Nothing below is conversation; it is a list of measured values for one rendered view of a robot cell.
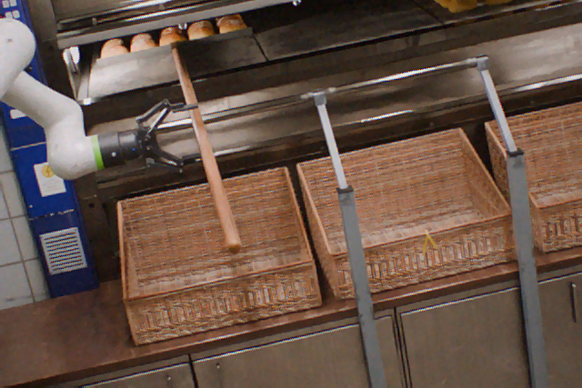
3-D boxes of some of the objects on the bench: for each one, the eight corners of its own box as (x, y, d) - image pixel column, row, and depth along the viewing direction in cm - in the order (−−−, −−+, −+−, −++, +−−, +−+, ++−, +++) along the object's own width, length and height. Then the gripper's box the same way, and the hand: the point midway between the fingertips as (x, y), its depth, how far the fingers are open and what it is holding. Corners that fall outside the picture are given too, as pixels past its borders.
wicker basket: (134, 277, 363) (114, 200, 353) (303, 242, 366) (287, 164, 356) (132, 349, 317) (110, 262, 307) (326, 307, 320) (309, 220, 311)
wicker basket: (307, 240, 366) (293, 163, 357) (471, 203, 371) (461, 124, 362) (336, 304, 321) (320, 217, 311) (522, 261, 326) (513, 174, 316)
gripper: (112, 98, 291) (192, 81, 293) (133, 185, 300) (211, 168, 302) (112, 105, 284) (195, 88, 286) (134, 195, 293) (214, 177, 295)
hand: (198, 130), depth 294 cm, fingers open, 13 cm apart
